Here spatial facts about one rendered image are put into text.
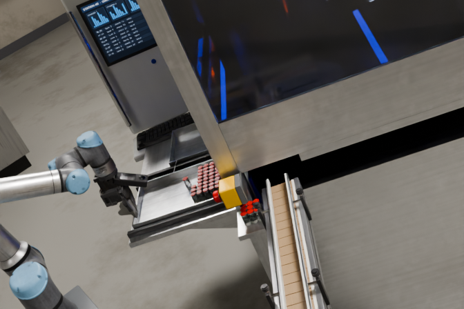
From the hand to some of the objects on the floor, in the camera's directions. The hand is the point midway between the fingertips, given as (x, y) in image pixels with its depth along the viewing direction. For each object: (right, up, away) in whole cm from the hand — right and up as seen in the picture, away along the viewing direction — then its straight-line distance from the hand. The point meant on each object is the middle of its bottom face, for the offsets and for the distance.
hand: (137, 213), depth 231 cm
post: (+70, -66, +28) cm, 100 cm away
